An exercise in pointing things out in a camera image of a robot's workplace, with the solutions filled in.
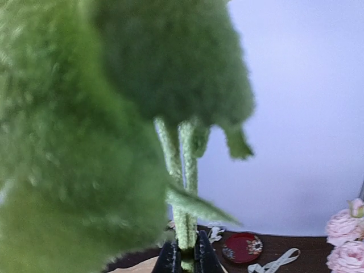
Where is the pink flower stem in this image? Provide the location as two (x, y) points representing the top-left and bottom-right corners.
(325, 198), (363, 273)

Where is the grey printed ribbon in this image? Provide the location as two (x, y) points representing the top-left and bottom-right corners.
(247, 248), (301, 273)

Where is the orange flower bouquet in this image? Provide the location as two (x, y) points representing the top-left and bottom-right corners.
(207, 222), (226, 243)

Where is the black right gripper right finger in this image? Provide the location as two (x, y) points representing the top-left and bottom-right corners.
(194, 230), (224, 273)

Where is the orange flower stem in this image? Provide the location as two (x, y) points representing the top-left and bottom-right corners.
(1, 1), (254, 272)

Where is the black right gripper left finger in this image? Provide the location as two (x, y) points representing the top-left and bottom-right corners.
(152, 242), (182, 273)

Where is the orange yellow wrapping paper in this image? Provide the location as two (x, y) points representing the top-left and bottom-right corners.
(109, 257), (158, 273)

